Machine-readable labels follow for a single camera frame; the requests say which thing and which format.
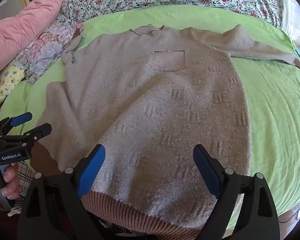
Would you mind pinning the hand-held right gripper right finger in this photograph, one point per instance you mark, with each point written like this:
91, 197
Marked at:
207, 168

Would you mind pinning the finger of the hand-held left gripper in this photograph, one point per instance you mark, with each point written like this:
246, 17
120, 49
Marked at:
38, 132
21, 118

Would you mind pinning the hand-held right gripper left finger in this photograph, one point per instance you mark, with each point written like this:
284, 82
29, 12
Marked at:
93, 168

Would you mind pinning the beige knit sweater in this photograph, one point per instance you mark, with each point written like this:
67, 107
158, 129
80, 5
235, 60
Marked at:
152, 110

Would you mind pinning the person's left hand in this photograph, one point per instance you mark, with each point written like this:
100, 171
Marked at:
11, 183

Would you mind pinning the plaid cloth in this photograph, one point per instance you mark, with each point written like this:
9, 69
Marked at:
25, 175

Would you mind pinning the yellow printed cloth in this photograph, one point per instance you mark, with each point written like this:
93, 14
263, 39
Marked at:
5, 82

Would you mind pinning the pastel floral cloth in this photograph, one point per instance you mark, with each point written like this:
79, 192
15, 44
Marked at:
47, 47

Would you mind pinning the green bed sheet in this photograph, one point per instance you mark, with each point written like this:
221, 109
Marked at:
272, 110

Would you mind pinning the pink quilt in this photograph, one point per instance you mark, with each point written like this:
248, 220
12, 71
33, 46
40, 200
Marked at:
22, 22

